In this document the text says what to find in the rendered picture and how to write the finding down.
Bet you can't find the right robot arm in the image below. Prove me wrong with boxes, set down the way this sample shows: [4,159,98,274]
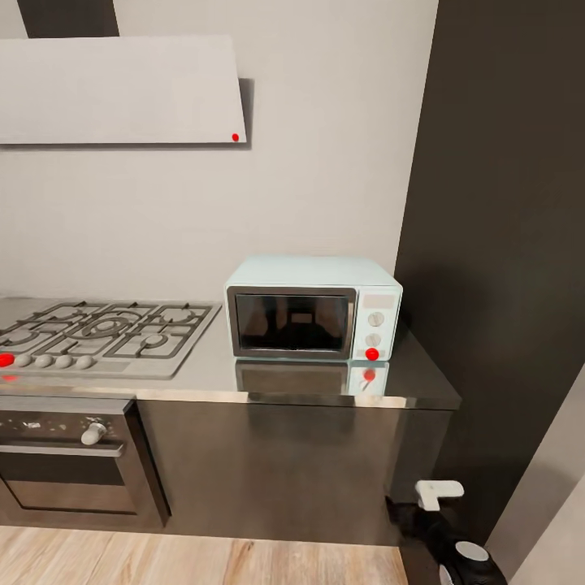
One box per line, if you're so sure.
[386,480,509,585]

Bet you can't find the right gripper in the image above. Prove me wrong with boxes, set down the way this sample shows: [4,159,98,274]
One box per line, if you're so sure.
[386,496,460,551]

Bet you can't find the microwave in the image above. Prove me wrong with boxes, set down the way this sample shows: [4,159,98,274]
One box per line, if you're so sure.
[223,256,403,362]

